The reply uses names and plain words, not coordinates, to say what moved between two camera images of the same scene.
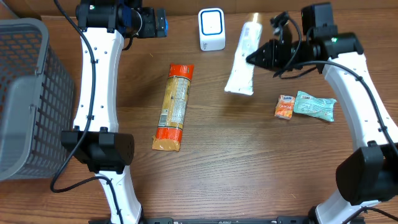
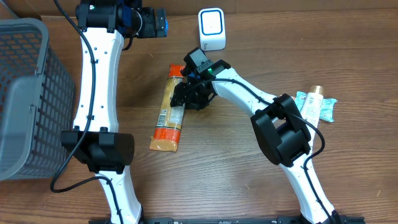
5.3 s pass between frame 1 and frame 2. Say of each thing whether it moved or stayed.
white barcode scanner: stayed
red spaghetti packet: stayed
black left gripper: stayed
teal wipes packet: stayed
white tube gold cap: moved
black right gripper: moved
